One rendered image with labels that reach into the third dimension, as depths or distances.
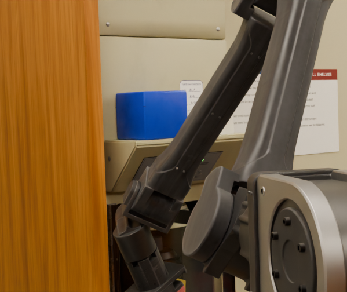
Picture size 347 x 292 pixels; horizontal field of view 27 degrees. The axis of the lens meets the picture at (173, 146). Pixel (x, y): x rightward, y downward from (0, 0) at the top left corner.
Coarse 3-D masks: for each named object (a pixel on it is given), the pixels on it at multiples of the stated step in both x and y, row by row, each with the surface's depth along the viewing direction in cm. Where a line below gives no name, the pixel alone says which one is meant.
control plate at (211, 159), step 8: (208, 152) 144; (216, 152) 145; (144, 160) 135; (152, 160) 136; (208, 160) 146; (216, 160) 147; (144, 168) 137; (200, 168) 147; (208, 168) 148; (136, 176) 138; (200, 176) 149
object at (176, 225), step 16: (176, 224) 127; (160, 240) 130; (176, 240) 127; (176, 256) 127; (128, 272) 137; (192, 272) 125; (224, 272) 119; (192, 288) 125; (208, 288) 122; (224, 288) 119
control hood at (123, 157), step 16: (112, 144) 137; (128, 144) 133; (144, 144) 132; (160, 144) 134; (224, 144) 144; (240, 144) 147; (112, 160) 137; (128, 160) 133; (224, 160) 149; (112, 176) 138; (128, 176) 137
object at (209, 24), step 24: (120, 0) 142; (144, 0) 145; (168, 0) 148; (192, 0) 152; (216, 0) 156; (120, 24) 142; (144, 24) 145; (168, 24) 148; (192, 24) 152; (216, 24) 156
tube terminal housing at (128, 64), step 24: (120, 48) 142; (144, 48) 145; (168, 48) 149; (192, 48) 152; (216, 48) 156; (120, 72) 142; (144, 72) 145; (168, 72) 149; (192, 72) 152; (120, 192) 143; (192, 192) 153
